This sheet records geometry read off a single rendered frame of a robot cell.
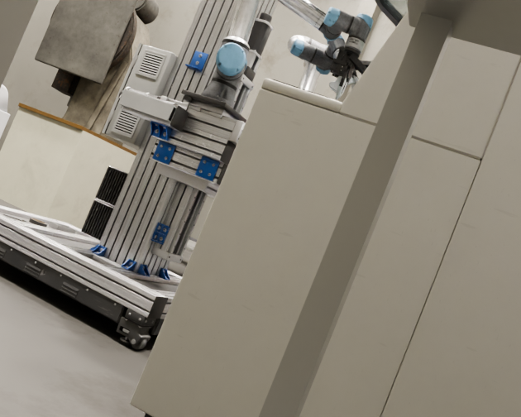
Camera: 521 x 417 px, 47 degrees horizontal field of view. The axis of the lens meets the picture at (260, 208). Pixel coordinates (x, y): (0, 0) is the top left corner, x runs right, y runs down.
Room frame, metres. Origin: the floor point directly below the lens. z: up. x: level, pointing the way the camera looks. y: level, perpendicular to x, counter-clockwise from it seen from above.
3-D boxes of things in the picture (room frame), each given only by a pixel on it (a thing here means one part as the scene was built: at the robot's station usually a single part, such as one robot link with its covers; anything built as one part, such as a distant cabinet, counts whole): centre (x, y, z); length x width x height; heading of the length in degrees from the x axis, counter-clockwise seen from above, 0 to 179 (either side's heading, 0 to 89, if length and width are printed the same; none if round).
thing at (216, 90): (2.57, 0.35, 1.09); 0.15 x 0.15 x 0.10
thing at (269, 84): (1.86, -0.09, 0.96); 0.70 x 0.22 x 0.03; 163
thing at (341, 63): (2.46, -0.10, 1.38); 0.09 x 0.08 x 0.12; 73
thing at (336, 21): (2.47, 0.00, 1.54); 0.11 x 0.11 x 0.08; 3
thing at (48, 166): (6.68, 1.57, 0.45); 2.56 x 0.82 x 0.89; 156
